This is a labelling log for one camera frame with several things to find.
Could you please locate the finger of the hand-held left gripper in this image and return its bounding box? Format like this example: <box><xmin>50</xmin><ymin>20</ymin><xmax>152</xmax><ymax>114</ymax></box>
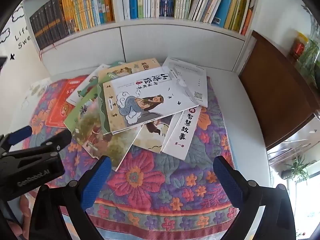
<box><xmin>0</xmin><ymin>126</ymin><xmax>33</xmax><ymax>153</ymax></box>
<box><xmin>5</xmin><ymin>129</ymin><xmax>73</xmax><ymax>164</ymax></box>

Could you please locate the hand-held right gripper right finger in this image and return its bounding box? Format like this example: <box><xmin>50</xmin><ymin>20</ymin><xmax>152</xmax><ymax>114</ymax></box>
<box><xmin>213</xmin><ymin>155</ymin><xmax>297</xmax><ymax>240</ymax></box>

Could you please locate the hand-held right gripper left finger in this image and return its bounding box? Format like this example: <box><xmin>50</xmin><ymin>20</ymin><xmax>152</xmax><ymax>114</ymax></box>
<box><xmin>29</xmin><ymin>156</ymin><xmax>112</xmax><ymax>240</ymax></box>

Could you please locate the green violin cricket book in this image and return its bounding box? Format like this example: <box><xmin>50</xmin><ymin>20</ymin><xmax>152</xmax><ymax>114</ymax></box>
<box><xmin>63</xmin><ymin>90</ymin><xmax>100</xmax><ymax>133</ymax></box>

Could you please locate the blossom meadow cover book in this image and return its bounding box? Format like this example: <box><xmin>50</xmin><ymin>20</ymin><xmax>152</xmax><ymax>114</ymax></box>
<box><xmin>72</xmin><ymin>102</ymin><xmax>143</xmax><ymax>172</ymax></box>

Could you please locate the green girl cover book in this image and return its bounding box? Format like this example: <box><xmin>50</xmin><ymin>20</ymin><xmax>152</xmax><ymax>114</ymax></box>
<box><xmin>97</xmin><ymin>83</ymin><xmax>112</xmax><ymax>134</ymax></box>

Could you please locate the white picture book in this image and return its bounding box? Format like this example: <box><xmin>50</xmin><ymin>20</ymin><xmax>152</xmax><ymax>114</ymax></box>
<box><xmin>66</xmin><ymin>64</ymin><xmax>110</xmax><ymax>107</ymax></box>

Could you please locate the white emperor cover book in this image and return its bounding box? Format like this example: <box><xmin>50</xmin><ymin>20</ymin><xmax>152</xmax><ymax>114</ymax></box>
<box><xmin>161</xmin><ymin>105</ymin><xmax>202</xmax><ymax>161</ymax></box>

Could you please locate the cream illustrated storybook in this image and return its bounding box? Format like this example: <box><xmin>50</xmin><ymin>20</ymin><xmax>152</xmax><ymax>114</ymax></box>
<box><xmin>131</xmin><ymin>115</ymin><xmax>180</xmax><ymax>154</ymax></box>

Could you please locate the light green cartoon book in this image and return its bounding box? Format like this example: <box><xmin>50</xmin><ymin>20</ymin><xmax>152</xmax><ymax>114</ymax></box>
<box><xmin>106</xmin><ymin>60</ymin><xmax>128</xmax><ymax>68</ymax></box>

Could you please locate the white mermaid cover book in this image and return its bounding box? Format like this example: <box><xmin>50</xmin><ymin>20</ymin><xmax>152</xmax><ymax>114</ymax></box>
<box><xmin>102</xmin><ymin>66</ymin><xmax>197</xmax><ymax>135</ymax></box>

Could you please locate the white booklet with square code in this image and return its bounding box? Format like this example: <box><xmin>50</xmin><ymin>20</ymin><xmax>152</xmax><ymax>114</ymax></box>
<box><xmin>162</xmin><ymin>56</ymin><xmax>209</xmax><ymax>108</ymax></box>

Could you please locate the tan cartoon cover book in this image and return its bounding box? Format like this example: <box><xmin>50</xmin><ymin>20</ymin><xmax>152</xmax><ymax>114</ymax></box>
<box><xmin>110</xmin><ymin>58</ymin><xmax>162</xmax><ymax>77</ymax></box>

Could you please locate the row of colourful shelved books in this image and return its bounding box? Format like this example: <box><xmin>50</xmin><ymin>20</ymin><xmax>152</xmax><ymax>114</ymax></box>
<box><xmin>61</xmin><ymin>0</ymin><xmax>258</xmax><ymax>36</ymax></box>

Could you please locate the person's left hand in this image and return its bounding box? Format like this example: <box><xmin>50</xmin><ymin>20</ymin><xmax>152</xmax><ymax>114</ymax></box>
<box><xmin>7</xmin><ymin>196</ymin><xmax>34</xmax><ymax>239</ymax></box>

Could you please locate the floral quilted blanket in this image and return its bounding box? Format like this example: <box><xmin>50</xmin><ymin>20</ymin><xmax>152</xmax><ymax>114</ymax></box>
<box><xmin>27</xmin><ymin>75</ymin><xmax>240</xmax><ymax>230</ymax></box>

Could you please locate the small potted plant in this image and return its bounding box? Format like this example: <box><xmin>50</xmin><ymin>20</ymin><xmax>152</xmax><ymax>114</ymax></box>
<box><xmin>280</xmin><ymin>155</ymin><xmax>315</xmax><ymax>183</ymax></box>

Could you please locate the brown wooden cabinet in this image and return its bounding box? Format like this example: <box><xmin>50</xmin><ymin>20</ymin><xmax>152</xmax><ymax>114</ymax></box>
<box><xmin>239</xmin><ymin>30</ymin><xmax>317</xmax><ymax>150</ymax></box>

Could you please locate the white bookshelf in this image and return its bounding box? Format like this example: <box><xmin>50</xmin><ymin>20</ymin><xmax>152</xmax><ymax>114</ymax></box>
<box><xmin>22</xmin><ymin>0</ymin><xmax>263</xmax><ymax>77</ymax></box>

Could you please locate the green leafy plant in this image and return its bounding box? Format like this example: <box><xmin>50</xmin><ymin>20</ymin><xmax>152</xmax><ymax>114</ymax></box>
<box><xmin>297</xmin><ymin>5</ymin><xmax>320</xmax><ymax>88</ymax></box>

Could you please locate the black lettering wall sticker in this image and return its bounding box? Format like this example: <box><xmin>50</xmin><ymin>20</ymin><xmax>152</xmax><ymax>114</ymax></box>
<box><xmin>14</xmin><ymin>31</ymin><xmax>32</xmax><ymax>50</ymax></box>

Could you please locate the black cloud wall sticker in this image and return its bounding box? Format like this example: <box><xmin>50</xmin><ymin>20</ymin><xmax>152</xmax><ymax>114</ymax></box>
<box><xmin>0</xmin><ymin>27</ymin><xmax>12</xmax><ymax>43</ymax></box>
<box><xmin>11</xmin><ymin>5</ymin><xmax>24</xmax><ymax>22</ymax></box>

